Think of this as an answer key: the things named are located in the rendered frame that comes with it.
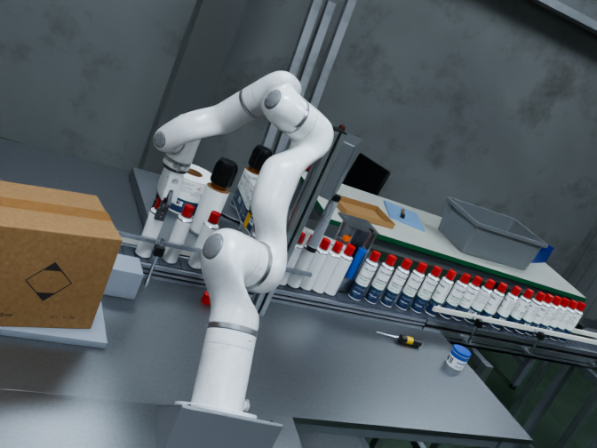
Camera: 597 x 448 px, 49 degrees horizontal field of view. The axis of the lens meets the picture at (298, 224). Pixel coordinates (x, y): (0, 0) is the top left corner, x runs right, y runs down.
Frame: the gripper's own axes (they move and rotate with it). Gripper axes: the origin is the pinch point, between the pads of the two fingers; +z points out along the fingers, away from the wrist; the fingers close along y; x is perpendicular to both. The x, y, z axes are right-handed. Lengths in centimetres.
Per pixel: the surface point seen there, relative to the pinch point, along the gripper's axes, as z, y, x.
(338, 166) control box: -35, -17, -42
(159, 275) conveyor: 19.3, -5.6, -5.9
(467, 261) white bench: 25, 90, -214
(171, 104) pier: 35, 271, -65
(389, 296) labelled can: 11, -2, -96
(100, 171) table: 22, 77, 5
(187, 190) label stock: 6.5, 40.0, -20.0
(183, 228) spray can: 2.7, -2.7, -8.6
